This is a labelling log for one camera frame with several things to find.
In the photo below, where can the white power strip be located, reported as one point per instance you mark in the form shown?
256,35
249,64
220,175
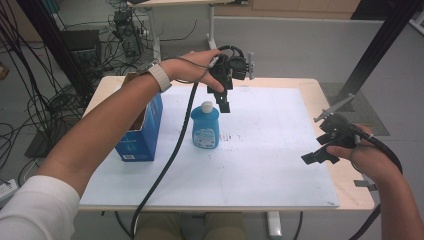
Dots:
7,190

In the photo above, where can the dark slanted frame post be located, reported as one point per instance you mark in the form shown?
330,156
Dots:
56,46

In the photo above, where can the black computer tower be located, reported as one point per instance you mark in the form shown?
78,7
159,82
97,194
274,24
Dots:
128,33

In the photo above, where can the black metal frame post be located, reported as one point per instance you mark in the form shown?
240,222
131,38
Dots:
376,50

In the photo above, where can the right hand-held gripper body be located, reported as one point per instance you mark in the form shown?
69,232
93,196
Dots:
340,131

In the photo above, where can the white sleeve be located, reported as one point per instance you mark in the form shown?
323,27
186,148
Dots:
36,210

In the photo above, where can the light wooden table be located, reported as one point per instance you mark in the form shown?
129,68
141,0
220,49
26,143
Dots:
328,96

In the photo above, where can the white-legged background table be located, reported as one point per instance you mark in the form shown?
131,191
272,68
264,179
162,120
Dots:
211,30

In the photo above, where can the blue cardboard box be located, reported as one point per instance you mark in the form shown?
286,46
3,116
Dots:
146,136

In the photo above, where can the grey tape piece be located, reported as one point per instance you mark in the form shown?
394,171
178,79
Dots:
365,185

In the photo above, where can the person's leg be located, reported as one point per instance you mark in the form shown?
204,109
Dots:
158,226
226,226

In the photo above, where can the person's left leg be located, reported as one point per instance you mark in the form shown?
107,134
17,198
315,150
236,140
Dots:
158,226

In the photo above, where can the dark grey floor mat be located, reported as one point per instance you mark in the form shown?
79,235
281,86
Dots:
370,113

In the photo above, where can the person's left hand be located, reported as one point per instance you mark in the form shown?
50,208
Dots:
188,68

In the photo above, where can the white table mat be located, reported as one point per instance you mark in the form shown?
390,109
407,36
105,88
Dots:
260,160

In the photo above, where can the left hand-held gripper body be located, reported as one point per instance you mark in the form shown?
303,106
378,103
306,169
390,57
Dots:
238,66

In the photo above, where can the person's right hand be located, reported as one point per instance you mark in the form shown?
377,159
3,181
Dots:
373,160

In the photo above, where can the person's right leg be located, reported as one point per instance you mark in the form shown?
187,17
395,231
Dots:
226,226

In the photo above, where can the black equipment box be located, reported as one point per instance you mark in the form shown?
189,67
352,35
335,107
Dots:
81,48

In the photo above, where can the blue bottle with white cap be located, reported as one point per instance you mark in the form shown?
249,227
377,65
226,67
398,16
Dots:
205,128

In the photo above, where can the white table leg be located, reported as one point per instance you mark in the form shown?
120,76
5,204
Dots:
274,225

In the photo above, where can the wristwatch with beige band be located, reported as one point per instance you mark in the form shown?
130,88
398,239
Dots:
161,77

